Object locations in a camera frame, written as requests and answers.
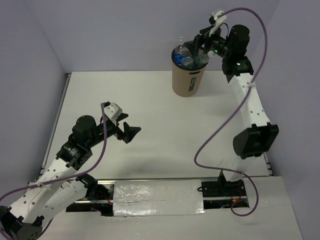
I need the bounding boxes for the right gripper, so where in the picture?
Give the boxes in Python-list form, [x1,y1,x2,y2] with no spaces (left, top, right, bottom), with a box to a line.
[184,22,232,59]

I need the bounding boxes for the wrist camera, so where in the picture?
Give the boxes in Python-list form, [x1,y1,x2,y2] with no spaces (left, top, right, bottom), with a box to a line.
[209,10,227,36]
[102,102,123,125]

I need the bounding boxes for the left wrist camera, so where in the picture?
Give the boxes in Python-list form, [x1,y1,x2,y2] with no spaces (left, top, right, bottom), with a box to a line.
[102,102,123,125]

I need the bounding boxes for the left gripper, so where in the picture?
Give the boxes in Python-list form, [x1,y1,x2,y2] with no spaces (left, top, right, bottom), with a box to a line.
[86,112,141,148]

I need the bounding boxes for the green label clear bottle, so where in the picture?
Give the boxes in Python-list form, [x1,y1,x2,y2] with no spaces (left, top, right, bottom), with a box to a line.
[193,51,210,66]

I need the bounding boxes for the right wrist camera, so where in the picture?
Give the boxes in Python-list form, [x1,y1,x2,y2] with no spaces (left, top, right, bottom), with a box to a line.
[209,10,227,36]

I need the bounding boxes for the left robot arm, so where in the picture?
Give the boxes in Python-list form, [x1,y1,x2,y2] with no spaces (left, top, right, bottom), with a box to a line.
[0,110,141,240]

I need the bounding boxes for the blue label bottle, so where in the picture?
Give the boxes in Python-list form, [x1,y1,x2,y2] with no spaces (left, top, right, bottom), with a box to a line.
[181,56,194,68]
[173,36,192,66]

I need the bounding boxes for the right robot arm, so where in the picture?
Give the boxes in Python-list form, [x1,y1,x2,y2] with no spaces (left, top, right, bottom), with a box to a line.
[186,24,279,197]

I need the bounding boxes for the brown cylindrical paper bin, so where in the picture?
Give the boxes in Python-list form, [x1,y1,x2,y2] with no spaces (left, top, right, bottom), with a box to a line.
[171,50,208,97]

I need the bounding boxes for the shiny silver foil sheet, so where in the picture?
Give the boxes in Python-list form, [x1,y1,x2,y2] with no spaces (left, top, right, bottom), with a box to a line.
[112,179,205,217]

